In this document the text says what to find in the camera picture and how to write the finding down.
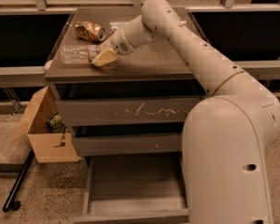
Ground clear plastic water bottle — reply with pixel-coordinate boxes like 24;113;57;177
59;45;100;64

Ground grey middle drawer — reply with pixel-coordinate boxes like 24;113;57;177
73;122;183;157

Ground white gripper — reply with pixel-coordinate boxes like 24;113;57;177
92;26;136;67

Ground green snack bag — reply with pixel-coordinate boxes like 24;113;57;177
47;113;65;133

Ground open cardboard box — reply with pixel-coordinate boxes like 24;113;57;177
12;86;79;163

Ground crumpled silver snack bag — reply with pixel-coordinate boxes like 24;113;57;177
110;22;125;33

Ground grey three-drawer cabinet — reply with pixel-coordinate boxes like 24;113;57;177
44;7;221;224

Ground grey metal window rail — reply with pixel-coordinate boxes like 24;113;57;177
0;60;280;88

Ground grey top drawer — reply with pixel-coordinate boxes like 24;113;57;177
56;79;205;126

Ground black metal floor bar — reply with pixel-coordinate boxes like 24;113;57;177
2;149;35;213

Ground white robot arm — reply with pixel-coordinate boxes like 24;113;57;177
93;0;280;224

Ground crushed gold soda can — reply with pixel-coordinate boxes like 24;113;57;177
75;21;105;42

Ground grey open bottom drawer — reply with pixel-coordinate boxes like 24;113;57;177
74;153;189;224

